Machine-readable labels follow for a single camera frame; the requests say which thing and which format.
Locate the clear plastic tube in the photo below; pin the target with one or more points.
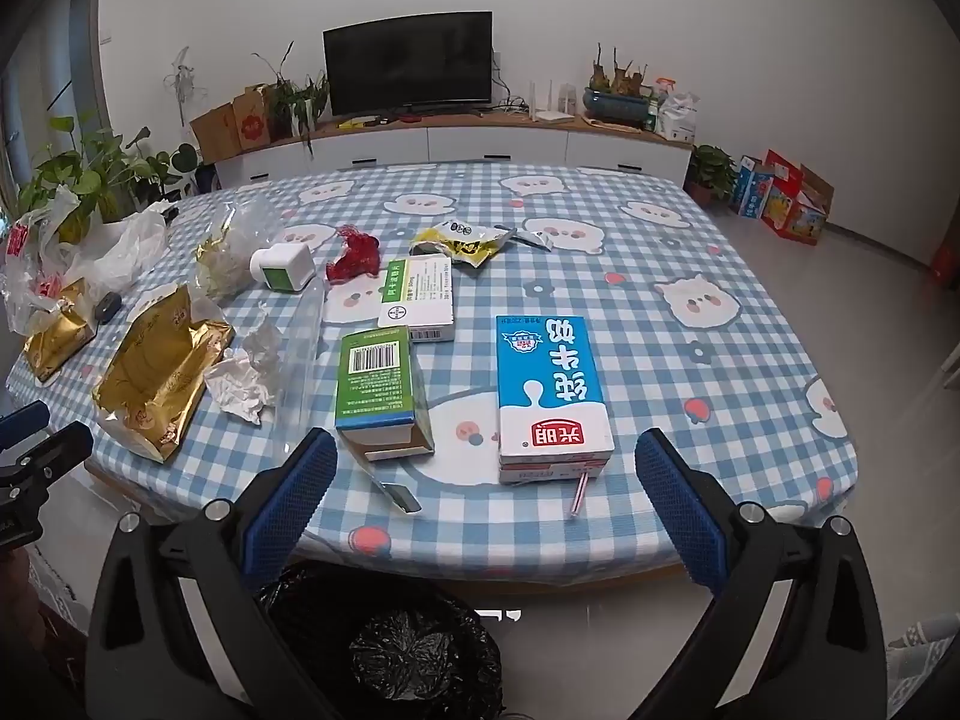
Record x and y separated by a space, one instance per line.
300 360

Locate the small black device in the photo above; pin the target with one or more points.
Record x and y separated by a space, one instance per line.
109 305

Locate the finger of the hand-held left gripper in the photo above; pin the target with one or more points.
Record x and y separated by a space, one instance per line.
22 420
56 450

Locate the white green medicine box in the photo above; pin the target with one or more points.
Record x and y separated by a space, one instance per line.
416 300

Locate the black flat television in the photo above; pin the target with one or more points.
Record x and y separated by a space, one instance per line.
409 64

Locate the blue white bag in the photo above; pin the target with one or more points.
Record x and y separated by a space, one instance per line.
208 178

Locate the white paper bag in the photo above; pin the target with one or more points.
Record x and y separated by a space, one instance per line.
681 120

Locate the small potted floor plant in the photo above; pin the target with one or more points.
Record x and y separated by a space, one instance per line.
709 169

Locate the black trash bag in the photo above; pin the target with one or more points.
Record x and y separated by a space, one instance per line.
420 652

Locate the white wood-top cabinet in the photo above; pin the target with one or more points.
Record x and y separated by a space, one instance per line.
487 142

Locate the white router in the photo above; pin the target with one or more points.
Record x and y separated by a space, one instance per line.
551 116

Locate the long-leaf potted plant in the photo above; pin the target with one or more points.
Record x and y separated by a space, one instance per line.
296 101

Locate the blue colourful box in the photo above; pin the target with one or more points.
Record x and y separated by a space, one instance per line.
750 191

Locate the striped drinking straw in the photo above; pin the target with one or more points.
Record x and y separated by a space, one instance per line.
578 495

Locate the white paper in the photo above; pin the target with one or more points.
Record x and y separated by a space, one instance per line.
244 382

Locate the clear plastic bag red print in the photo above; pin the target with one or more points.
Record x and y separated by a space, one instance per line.
30 255

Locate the cardboard box red flower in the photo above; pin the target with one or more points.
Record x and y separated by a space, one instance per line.
251 120

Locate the small grey white sachet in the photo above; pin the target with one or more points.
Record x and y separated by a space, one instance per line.
534 238

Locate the small gold foil bag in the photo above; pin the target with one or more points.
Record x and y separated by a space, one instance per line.
56 334

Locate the clear bag with gold scraps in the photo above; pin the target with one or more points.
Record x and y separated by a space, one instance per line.
225 262

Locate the blue planter with bonsai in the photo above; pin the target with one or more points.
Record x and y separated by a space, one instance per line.
611 105

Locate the red object by wall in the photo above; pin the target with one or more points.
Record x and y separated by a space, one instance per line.
946 261

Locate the red yellow colourful box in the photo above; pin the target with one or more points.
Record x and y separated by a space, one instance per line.
799 210

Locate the green pothos plant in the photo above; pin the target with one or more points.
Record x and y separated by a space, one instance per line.
97 165

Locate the green cardboard box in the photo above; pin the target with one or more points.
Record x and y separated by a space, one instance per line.
371 375

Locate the plain brown cardboard box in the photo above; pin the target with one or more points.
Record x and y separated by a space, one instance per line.
214 131

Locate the large gold foil bag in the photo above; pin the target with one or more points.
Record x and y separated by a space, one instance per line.
157 375

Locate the grey patterned cloth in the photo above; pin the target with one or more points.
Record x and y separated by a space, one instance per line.
926 660

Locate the yellow item on cabinet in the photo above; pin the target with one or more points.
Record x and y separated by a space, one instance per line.
356 121

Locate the blue white milk carton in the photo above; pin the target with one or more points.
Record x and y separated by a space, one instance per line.
551 390

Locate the spray bottle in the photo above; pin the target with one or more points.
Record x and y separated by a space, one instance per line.
656 109

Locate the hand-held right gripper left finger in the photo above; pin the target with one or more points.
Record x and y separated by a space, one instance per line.
292 495

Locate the red mesh net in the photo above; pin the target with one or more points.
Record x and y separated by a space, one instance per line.
352 255

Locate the yellow snack wrapper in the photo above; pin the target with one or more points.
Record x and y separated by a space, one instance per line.
457 246

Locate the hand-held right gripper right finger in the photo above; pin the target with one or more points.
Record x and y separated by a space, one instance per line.
679 502

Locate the white bottle green label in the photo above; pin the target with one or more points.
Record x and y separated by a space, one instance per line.
292 266

